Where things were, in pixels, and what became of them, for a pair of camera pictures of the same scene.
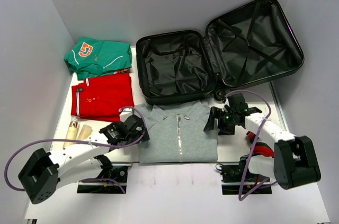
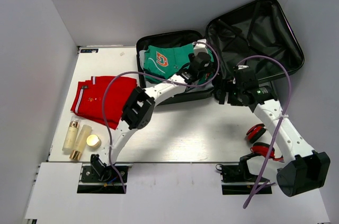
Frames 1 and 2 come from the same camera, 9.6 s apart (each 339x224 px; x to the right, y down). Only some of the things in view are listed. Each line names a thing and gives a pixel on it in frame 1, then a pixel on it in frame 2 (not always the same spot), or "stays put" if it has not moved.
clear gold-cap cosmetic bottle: (72, 131) stays put
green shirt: (89, 57) -> (166, 60)
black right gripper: (215, 113) -> (228, 86)
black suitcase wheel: (219, 94) stays put
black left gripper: (139, 133) -> (191, 56)
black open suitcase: (252, 44) stays put
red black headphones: (260, 148) stays put
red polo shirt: (101, 98) stays put
